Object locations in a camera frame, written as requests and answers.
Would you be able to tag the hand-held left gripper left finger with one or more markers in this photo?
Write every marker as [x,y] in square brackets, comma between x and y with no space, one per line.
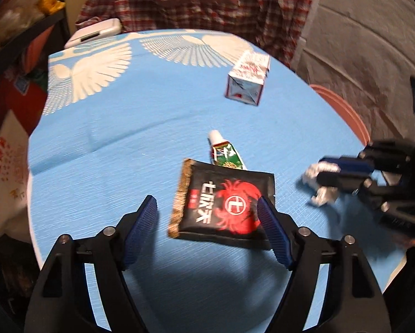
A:
[143,225]

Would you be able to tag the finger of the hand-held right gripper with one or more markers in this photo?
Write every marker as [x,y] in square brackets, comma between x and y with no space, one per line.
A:
[346,161]
[342,182]

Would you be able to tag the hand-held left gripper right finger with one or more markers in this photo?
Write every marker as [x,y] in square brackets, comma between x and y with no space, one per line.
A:
[275,236]

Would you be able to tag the white tissue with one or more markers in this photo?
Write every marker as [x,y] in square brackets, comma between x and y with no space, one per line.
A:
[320,184]

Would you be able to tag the black packet with red crab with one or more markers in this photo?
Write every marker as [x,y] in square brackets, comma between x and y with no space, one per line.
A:
[225,204]

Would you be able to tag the blue tablecloth with white wings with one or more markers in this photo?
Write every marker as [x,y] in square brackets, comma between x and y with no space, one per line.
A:
[141,128]

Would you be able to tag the green white toothpaste tube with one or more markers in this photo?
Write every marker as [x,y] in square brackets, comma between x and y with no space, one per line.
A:
[225,152]

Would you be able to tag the small white red carton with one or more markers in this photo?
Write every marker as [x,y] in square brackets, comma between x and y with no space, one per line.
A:
[248,78]

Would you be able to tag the white sack with red print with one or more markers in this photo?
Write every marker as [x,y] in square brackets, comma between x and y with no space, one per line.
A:
[8,170]

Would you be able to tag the red plastic bag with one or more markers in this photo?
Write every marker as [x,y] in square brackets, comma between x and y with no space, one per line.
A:
[20,93]

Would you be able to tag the white plastic lidded box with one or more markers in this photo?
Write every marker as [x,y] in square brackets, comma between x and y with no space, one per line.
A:
[93,33]

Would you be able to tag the red plaid cloth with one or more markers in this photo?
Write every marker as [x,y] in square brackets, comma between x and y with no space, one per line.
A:
[200,0]

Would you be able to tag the black shelf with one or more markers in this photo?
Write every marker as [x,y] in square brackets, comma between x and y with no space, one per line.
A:
[23,31]

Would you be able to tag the yellow foil packet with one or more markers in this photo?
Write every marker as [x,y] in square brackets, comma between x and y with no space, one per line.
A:
[49,1]

